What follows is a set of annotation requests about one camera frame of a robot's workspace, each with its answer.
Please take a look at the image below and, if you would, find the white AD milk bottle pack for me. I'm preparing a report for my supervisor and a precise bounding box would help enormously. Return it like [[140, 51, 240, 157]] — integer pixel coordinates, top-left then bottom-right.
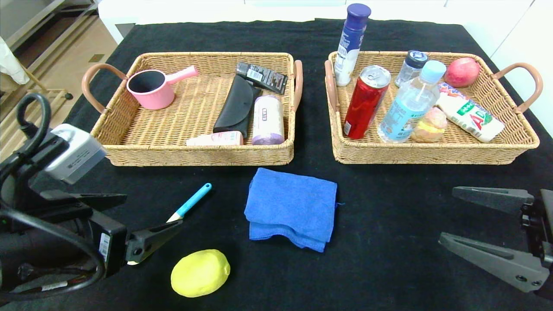
[[436, 92, 505, 143]]

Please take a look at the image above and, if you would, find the water bottle blue cap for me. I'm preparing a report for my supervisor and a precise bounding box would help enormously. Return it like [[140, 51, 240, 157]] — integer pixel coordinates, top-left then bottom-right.
[[378, 60, 447, 143]]

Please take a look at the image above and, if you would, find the pink lotion bottle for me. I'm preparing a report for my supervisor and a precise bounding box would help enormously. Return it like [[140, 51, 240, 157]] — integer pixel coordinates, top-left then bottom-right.
[[186, 131, 245, 146]]

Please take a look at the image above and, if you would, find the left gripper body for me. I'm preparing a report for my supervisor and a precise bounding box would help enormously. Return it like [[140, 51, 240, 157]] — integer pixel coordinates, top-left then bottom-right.
[[40, 210, 128, 279]]

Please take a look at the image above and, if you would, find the bread bun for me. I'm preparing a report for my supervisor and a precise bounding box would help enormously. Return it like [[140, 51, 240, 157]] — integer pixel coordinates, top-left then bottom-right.
[[410, 107, 448, 143]]

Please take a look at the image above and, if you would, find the wicker basket holding household items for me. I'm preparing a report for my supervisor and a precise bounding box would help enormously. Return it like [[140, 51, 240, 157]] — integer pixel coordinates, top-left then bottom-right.
[[81, 52, 304, 167]]

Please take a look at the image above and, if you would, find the wicker basket holding food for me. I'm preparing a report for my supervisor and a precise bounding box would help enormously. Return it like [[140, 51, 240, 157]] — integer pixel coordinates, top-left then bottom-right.
[[324, 51, 543, 165]]

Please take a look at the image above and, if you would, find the red soda can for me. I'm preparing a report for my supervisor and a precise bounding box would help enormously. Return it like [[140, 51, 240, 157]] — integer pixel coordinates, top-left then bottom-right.
[[343, 65, 391, 140]]

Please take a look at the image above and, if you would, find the black glasses case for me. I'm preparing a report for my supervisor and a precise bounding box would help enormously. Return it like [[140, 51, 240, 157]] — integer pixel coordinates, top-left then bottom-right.
[[213, 76, 264, 139]]

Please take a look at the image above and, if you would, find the cream spoon teal handle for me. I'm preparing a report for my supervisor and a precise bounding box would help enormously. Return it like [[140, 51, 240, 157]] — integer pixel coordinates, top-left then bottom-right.
[[127, 183, 213, 266]]

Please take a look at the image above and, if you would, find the tall white bottle purple cap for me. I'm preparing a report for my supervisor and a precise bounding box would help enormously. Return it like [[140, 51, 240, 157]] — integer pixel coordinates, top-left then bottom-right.
[[334, 3, 372, 87]]

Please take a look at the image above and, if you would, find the colourful snack packet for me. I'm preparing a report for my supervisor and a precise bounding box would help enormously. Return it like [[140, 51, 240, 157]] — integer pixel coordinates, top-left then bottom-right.
[[436, 82, 467, 100]]

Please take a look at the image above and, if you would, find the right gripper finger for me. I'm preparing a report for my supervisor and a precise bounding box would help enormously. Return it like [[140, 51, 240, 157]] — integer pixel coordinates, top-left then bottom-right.
[[438, 231, 550, 293], [451, 186, 535, 215]]

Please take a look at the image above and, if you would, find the yellow lemon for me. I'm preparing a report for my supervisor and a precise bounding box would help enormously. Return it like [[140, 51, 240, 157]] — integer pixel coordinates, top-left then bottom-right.
[[171, 249, 231, 298]]

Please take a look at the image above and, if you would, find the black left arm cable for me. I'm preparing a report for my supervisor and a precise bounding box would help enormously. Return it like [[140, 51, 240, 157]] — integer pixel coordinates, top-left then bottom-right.
[[0, 93, 106, 303]]

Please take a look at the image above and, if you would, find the pink saucepan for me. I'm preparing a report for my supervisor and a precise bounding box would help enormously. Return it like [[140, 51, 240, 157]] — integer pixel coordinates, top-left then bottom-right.
[[126, 66, 200, 110]]

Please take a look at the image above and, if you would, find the beige shelf unit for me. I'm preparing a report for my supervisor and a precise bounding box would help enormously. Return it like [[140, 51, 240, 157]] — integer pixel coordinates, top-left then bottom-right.
[[0, 0, 100, 57]]

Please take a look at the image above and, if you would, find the black table cloth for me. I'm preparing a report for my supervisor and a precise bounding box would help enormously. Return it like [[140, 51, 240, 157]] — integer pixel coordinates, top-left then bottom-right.
[[0, 19, 553, 311]]

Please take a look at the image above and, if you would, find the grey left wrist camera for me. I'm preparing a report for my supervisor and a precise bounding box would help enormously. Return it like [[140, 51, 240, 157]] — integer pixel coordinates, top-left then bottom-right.
[[43, 124, 108, 185]]

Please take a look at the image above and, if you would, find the white hanging cloth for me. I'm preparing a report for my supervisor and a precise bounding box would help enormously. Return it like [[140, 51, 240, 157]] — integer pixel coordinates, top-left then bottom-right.
[[0, 37, 32, 86]]

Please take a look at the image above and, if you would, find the black barcode packet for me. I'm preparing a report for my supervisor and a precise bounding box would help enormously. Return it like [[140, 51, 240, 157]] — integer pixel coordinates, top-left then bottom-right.
[[236, 62, 288, 95]]

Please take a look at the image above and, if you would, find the red apple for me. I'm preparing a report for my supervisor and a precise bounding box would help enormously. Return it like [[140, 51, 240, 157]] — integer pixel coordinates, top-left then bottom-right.
[[444, 57, 481, 88]]

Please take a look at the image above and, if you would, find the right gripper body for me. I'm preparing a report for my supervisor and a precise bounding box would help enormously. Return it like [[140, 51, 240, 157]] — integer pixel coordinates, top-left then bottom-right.
[[521, 188, 553, 301]]

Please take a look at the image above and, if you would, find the blue folded towel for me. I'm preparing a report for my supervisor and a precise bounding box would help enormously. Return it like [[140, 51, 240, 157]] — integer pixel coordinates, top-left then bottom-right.
[[244, 168, 338, 253]]

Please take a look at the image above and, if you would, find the purple bin bag roll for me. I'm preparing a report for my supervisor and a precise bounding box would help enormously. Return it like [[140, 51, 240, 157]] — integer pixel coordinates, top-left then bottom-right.
[[252, 95, 286, 146]]

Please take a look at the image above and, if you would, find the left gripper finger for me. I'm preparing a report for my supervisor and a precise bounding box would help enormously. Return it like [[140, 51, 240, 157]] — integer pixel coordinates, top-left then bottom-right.
[[126, 219, 184, 266], [40, 190, 128, 212]]

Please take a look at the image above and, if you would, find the wooden rolling rack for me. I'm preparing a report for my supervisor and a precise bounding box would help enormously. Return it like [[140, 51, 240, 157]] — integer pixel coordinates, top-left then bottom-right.
[[0, 65, 74, 143]]

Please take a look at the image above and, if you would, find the small clear bottle dark cap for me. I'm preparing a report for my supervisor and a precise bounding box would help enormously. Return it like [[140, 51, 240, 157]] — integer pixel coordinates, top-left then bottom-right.
[[394, 50, 428, 88]]

